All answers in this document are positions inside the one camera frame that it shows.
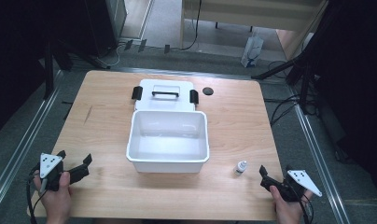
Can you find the dark cabinet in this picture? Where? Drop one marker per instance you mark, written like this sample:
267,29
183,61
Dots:
106,25

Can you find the white plastic storage box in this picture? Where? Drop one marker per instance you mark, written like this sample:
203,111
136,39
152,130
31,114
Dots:
168,140

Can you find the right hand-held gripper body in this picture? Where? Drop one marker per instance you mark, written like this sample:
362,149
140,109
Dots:
301,182

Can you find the person's right hand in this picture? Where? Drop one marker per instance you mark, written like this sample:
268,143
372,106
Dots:
286,210

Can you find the black metal stand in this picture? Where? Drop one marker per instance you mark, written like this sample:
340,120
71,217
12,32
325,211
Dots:
49,68
301,67

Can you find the white paper bag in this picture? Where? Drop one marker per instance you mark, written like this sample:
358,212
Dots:
251,51

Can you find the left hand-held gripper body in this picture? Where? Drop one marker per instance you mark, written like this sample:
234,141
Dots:
48,165

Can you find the small white bottle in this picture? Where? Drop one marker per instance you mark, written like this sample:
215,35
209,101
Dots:
240,168

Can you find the black round table grommet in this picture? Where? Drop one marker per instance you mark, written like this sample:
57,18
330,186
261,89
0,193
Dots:
207,91

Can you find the metal floor rail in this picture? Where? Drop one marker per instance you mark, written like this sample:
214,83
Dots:
317,152
189,74
25,140

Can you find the person's left hand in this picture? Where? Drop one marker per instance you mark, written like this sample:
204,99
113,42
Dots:
56,200

